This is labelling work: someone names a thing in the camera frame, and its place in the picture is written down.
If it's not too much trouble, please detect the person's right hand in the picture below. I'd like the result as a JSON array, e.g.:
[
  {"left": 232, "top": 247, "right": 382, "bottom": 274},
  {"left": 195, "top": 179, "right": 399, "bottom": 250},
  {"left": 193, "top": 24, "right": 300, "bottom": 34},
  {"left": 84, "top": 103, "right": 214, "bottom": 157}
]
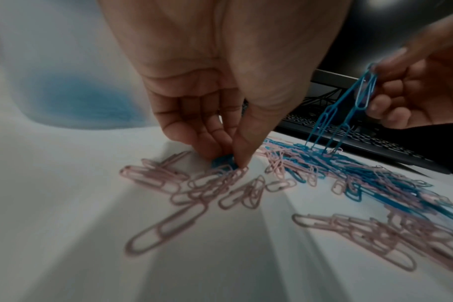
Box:
[{"left": 365, "top": 22, "right": 453, "bottom": 130}]

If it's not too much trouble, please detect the person's left hand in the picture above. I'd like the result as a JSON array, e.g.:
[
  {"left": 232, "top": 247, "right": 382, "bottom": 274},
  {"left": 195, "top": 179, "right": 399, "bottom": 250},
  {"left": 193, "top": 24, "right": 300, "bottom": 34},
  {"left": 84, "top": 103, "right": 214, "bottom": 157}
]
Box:
[{"left": 96, "top": 0, "right": 352, "bottom": 167}]

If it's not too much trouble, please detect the chain of blue paper clips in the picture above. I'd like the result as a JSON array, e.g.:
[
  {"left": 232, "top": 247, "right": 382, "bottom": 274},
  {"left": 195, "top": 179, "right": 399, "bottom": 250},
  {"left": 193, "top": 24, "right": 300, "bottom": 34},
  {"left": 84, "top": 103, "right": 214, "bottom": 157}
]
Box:
[{"left": 305, "top": 63, "right": 379, "bottom": 155}]

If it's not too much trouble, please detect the single blue paper clip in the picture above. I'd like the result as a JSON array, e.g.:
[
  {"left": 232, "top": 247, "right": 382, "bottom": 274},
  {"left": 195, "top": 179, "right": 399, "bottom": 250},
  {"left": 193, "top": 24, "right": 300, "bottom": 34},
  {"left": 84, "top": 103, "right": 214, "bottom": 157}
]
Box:
[{"left": 211, "top": 153, "right": 239, "bottom": 172}]

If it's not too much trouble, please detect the black keyboard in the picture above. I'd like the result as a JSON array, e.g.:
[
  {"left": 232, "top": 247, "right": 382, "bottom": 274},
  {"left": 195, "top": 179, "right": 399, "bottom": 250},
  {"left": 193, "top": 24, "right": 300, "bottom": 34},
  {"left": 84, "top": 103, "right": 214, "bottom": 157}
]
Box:
[{"left": 275, "top": 112, "right": 453, "bottom": 175}]

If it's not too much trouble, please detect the black monitor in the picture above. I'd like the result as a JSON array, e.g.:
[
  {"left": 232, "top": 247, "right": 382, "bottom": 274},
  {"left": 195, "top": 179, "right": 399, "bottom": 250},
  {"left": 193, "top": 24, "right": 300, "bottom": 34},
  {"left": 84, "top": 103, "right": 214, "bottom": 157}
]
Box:
[{"left": 318, "top": 0, "right": 453, "bottom": 86}]

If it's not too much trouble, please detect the black metal desk stand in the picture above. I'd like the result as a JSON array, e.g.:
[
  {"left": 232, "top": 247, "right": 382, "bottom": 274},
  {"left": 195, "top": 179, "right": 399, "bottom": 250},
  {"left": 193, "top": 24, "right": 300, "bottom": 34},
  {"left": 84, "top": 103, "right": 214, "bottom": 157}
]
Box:
[{"left": 305, "top": 68, "right": 362, "bottom": 114}]

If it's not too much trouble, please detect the mixed blue pink clip pile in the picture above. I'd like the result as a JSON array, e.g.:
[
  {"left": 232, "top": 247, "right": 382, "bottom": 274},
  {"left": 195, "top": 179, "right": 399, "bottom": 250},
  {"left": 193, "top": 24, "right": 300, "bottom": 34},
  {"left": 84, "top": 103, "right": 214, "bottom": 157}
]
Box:
[{"left": 255, "top": 138, "right": 453, "bottom": 222}]

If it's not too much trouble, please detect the pile of pink paper clips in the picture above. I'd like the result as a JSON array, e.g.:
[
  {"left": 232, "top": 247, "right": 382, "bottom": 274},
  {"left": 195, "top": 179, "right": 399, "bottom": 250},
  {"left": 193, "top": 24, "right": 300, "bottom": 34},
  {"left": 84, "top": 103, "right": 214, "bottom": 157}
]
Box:
[
  {"left": 292, "top": 206, "right": 453, "bottom": 276},
  {"left": 119, "top": 150, "right": 298, "bottom": 258}
]

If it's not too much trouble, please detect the translucent plastic container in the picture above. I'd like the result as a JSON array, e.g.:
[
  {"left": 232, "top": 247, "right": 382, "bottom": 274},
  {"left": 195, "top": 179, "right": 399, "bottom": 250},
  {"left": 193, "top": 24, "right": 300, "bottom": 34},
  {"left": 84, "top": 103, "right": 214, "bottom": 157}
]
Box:
[{"left": 0, "top": 0, "right": 154, "bottom": 130}]

